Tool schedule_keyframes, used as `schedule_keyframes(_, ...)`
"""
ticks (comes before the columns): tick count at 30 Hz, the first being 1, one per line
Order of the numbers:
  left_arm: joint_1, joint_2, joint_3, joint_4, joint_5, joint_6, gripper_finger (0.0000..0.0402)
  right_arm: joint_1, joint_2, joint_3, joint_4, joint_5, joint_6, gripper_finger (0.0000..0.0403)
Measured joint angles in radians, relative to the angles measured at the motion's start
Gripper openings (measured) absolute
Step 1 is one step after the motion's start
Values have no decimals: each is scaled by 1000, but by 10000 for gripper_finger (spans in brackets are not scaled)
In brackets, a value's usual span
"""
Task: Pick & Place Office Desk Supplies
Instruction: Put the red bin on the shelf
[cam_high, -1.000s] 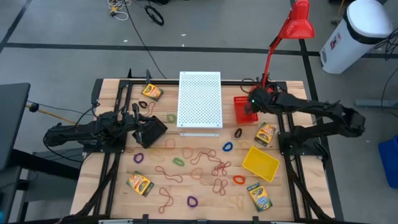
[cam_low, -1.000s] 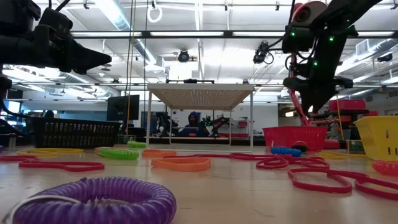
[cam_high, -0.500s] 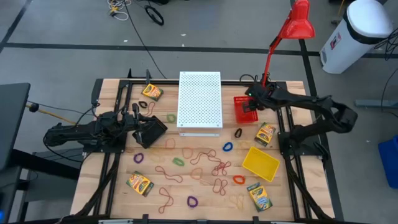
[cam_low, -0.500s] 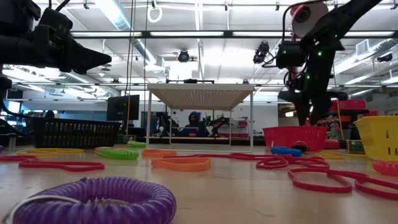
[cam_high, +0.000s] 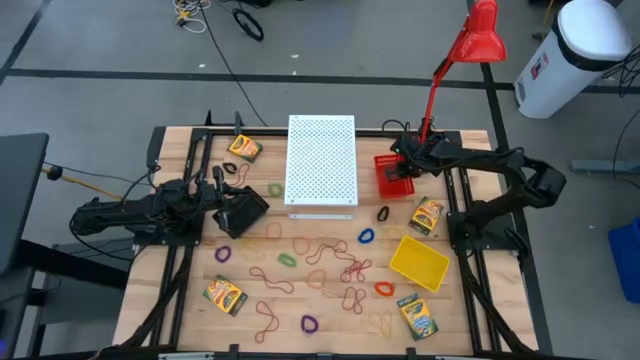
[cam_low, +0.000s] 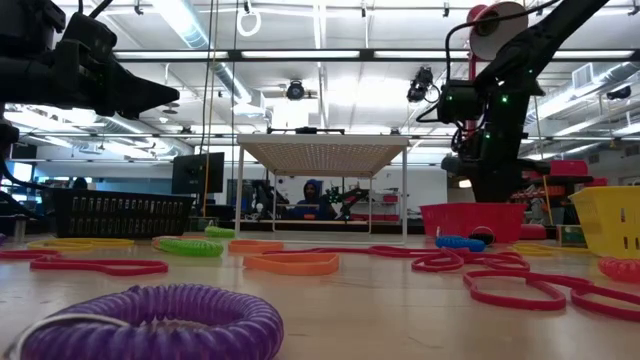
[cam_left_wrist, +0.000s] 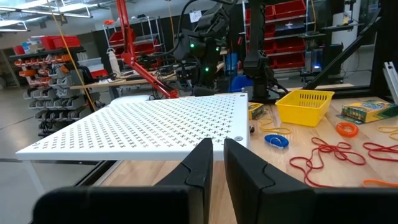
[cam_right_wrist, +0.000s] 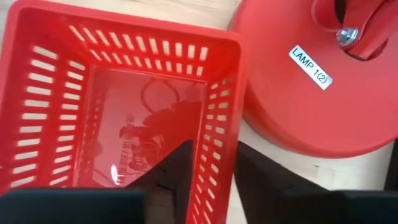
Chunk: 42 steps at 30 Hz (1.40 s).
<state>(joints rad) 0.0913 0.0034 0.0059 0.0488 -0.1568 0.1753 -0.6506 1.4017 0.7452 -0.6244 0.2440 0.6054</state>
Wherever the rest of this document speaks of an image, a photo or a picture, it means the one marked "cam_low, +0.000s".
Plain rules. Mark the green coil wristband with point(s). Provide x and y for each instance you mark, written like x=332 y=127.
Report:
x=190 y=248
x=219 y=232

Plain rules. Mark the red storage bin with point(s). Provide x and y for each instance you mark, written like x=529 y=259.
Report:
x=570 y=168

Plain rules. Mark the black mounted camera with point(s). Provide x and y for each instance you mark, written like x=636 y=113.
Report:
x=419 y=85
x=295 y=91

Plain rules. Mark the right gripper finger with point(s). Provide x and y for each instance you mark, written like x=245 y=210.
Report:
x=507 y=189
x=486 y=189

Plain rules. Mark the black plastic basket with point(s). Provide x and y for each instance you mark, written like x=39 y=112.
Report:
x=120 y=212

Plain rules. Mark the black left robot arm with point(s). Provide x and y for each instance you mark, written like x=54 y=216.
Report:
x=25 y=22

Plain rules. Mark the black monitor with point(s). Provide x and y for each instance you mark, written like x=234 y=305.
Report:
x=197 y=172

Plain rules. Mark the black aluminium rig frame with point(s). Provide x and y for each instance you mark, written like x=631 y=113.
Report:
x=310 y=228

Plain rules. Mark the black rig crossbar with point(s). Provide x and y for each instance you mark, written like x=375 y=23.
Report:
x=370 y=55

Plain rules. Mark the red plastic basket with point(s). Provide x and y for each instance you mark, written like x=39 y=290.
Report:
x=465 y=220

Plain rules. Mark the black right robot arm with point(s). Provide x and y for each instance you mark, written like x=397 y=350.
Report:
x=550 y=35

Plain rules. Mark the black idle robot arm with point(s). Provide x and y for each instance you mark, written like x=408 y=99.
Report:
x=350 y=197

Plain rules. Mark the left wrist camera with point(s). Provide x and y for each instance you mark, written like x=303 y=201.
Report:
x=90 y=37

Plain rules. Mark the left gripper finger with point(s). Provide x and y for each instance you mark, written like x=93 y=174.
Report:
x=145 y=95

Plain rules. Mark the person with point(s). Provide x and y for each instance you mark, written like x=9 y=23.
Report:
x=312 y=192

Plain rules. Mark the blue coil wristband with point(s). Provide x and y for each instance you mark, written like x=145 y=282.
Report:
x=460 y=244

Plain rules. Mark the orange coil wristband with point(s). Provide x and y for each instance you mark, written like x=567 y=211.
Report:
x=622 y=270

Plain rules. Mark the yellow plastic basket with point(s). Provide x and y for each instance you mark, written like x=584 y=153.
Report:
x=607 y=220

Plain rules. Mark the long red rubber band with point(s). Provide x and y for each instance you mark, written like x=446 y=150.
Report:
x=350 y=249

